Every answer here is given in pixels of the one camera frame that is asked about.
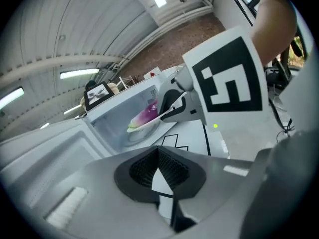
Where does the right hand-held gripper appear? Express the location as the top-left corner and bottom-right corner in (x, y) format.
(158, 25), (271, 134)

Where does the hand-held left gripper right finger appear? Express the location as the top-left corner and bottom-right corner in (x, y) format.
(158, 145), (262, 239)

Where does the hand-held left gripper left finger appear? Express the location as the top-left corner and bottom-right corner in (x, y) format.
(29, 145), (175, 239)

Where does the purple eggplant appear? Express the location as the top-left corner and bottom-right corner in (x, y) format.
(128, 99), (159, 129)

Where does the white plate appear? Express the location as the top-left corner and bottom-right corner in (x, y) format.
(126, 103), (175, 133)

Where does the white microwave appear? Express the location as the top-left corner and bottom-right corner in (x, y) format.
(0, 66), (192, 209)

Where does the black office chair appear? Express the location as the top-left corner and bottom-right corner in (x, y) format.
(264, 41), (309, 91)

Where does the white ceiling pipe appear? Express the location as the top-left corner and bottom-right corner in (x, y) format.
(0, 55), (123, 84)

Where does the black picture frame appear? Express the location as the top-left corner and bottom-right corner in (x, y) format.
(83, 82), (115, 112)

